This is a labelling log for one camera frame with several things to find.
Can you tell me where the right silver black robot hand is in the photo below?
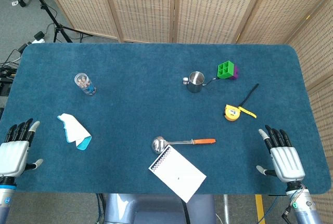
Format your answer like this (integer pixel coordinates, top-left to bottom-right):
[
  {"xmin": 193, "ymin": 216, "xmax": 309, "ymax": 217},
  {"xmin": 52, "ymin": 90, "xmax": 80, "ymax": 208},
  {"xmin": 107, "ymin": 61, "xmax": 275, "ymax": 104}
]
[{"xmin": 255, "ymin": 124, "xmax": 306, "ymax": 182}]

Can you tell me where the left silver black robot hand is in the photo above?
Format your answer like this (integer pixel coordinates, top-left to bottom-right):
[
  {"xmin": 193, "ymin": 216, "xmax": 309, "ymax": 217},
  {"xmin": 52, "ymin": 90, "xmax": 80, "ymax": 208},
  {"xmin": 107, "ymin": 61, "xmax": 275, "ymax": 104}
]
[{"xmin": 0, "ymin": 119, "xmax": 44, "ymax": 178}]

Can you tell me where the yellow tape measure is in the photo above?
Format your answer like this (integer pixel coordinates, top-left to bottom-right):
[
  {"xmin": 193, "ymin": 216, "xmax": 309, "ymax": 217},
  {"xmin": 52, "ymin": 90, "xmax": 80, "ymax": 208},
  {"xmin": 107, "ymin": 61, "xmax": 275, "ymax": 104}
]
[{"xmin": 223, "ymin": 83, "xmax": 260, "ymax": 122}]

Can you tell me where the white and teal cloth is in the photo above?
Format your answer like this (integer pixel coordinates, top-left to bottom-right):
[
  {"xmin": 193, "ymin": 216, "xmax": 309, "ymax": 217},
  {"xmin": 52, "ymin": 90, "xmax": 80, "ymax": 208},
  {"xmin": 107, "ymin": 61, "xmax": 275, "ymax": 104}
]
[{"xmin": 57, "ymin": 113, "xmax": 93, "ymax": 152}]

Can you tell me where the metal table leg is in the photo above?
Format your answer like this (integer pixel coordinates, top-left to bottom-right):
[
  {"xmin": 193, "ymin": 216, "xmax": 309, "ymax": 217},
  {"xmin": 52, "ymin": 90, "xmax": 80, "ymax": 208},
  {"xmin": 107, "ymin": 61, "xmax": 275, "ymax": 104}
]
[{"xmin": 223, "ymin": 194, "xmax": 231, "ymax": 224}]

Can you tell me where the clear cartoon print jar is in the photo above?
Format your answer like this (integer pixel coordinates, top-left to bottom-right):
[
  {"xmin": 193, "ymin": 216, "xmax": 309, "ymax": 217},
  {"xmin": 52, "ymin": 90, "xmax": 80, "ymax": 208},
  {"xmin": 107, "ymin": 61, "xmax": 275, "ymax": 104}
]
[{"xmin": 74, "ymin": 72, "xmax": 97, "ymax": 96}]

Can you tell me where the purple plastic block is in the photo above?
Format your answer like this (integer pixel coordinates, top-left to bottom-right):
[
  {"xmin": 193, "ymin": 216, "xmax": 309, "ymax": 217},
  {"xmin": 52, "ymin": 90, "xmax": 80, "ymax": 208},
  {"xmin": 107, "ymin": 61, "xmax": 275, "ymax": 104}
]
[{"xmin": 228, "ymin": 65, "xmax": 240, "ymax": 81}]

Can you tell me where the white box checker print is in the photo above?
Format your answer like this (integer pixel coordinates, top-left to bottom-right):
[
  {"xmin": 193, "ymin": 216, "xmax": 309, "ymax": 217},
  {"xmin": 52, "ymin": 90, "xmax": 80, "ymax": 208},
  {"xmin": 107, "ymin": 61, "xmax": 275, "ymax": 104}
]
[{"xmin": 148, "ymin": 144, "xmax": 208, "ymax": 204}]

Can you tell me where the green plastic compartment block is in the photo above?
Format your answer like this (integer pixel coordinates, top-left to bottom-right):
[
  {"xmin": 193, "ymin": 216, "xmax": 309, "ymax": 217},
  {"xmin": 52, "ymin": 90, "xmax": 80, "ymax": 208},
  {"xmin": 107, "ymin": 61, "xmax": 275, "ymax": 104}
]
[{"xmin": 216, "ymin": 60, "xmax": 236, "ymax": 80}]

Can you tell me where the white power strip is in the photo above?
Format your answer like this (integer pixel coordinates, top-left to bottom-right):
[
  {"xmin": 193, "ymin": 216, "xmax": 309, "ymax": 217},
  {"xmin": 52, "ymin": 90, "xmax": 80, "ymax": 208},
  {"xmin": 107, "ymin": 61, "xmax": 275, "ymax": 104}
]
[{"xmin": 31, "ymin": 31, "xmax": 47, "ymax": 44}]

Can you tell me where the steel gooseneck pitcher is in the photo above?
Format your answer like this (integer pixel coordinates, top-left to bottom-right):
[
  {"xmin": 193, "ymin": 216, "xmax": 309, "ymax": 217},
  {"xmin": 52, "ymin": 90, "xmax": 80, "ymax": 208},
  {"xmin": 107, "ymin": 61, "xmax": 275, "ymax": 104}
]
[{"xmin": 182, "ymin": 71, "xmax": 218, "ymax": 94}]

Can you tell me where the blue carpet table mat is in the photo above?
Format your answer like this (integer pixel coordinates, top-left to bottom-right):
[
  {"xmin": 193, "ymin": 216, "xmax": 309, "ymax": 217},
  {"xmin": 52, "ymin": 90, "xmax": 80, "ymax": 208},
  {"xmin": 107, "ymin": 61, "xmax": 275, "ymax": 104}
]
[{"xmin": 0, "ymin": 42, "xmax": 332, "ymax": 195}]

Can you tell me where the blue-grey robot torso base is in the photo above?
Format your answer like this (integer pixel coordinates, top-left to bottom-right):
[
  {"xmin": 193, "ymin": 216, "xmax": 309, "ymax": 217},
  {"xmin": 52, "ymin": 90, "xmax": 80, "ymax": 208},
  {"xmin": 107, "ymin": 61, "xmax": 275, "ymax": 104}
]
[{"xmin": 104, "ymin": 193, "xmax": 216, "ymax": 224}]

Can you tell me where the black tripod stand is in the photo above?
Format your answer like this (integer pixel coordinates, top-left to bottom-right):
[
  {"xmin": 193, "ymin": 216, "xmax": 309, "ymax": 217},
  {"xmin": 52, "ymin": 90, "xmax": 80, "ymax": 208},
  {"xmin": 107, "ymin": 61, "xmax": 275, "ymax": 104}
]
[{"xmin": 25, "ymin": 0, "xmax": 93, "ymax": 43}]

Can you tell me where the wicker folding screen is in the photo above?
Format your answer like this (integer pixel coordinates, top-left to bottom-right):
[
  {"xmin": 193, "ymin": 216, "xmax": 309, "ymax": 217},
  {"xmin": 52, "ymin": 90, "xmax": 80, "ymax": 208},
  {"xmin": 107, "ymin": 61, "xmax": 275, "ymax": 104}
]
[{"xmin": 39, "ymin": 0, "xmax": 333, "ymax": 224}]

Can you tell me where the blue floor cable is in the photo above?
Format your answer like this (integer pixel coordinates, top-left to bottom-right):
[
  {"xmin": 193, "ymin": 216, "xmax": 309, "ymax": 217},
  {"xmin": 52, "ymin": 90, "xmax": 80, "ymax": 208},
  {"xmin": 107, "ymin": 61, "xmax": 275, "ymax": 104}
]
[{"xmin": 257, "ymin": 195, "xmax": 279, "ymax": 224}]

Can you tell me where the black floor cable bundle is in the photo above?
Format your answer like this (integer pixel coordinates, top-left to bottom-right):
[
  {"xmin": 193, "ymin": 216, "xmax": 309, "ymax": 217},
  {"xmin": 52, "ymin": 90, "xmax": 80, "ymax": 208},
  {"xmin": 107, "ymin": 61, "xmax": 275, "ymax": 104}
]
[{"xmin": 0, "ymin": 43, "xmax": 32, "ymax": 97}]

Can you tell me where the steel ladle orange handle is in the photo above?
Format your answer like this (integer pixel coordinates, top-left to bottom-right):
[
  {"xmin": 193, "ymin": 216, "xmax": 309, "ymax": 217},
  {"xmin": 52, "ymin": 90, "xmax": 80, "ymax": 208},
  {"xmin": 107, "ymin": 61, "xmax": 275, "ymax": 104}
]
[{"xmin": 150, "ymin": 136, "xmax": 216, "ymax": 155}]

